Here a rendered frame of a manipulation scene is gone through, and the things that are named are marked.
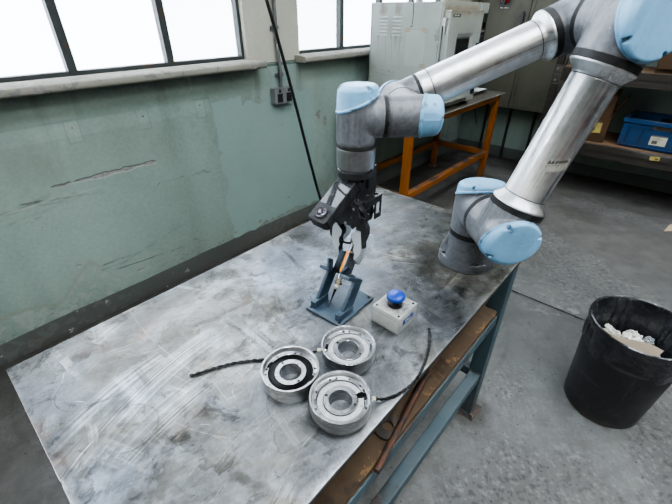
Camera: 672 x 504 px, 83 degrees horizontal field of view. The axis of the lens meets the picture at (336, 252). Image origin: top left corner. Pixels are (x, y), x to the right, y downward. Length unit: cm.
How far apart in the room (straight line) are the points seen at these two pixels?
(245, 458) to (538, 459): 127
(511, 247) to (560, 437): 109
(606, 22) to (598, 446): 147
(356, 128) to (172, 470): 62
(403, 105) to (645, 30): 38
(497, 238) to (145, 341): 76
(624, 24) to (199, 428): 93
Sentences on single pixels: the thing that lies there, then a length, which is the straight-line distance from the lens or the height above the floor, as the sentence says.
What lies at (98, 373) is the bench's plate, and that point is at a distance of 88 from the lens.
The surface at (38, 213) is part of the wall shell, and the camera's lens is 209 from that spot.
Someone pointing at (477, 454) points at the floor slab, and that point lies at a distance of 167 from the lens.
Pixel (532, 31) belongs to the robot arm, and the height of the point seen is 135.
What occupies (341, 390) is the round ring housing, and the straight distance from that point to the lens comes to 70.
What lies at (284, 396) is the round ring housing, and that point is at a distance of 69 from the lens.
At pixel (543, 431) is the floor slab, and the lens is 182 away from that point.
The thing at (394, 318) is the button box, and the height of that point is 84.
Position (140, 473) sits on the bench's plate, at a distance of 72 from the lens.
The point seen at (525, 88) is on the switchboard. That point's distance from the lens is 433.
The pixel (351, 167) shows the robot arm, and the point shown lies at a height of 113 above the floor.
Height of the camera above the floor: 138
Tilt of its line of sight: 32 degrees down
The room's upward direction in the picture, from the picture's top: straight up
